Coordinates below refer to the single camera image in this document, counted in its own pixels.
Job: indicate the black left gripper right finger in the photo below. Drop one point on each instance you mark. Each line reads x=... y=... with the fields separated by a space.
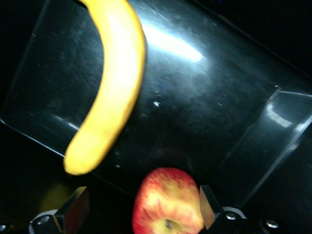
x=214 y=214

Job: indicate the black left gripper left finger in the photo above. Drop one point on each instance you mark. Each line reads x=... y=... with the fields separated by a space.
x=70 y=214

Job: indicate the red yellow toy apple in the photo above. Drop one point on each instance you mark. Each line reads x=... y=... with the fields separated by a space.
x=165 y=204

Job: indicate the black plastic tray box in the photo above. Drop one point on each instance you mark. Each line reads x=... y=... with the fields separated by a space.
x=195 y=97

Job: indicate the yellow toy banana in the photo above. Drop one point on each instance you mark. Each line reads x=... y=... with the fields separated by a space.
x=117 y=73

